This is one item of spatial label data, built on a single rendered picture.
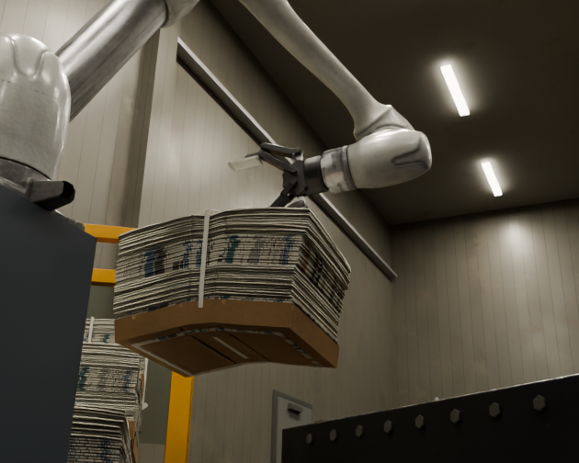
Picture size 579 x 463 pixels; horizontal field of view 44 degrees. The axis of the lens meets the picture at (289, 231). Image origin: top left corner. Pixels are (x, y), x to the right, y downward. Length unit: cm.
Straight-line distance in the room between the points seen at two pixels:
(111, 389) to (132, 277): 54
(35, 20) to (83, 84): 476
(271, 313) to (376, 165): 37
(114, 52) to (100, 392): 88
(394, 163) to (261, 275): 34
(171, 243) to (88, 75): 34
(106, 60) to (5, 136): 43
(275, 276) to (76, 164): 482
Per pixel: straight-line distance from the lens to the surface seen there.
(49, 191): 94
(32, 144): 99
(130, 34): 142
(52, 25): 624
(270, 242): 130
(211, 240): 136
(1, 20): 580
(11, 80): 102
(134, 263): 142
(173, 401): 301
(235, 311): 127
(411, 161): 141
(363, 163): 141
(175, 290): 135
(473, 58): 980
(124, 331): 137
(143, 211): 639
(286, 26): 144
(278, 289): 126
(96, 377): 190
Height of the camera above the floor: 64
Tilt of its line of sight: 23 degrees up
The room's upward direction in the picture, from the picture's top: 1 degrees clockwise
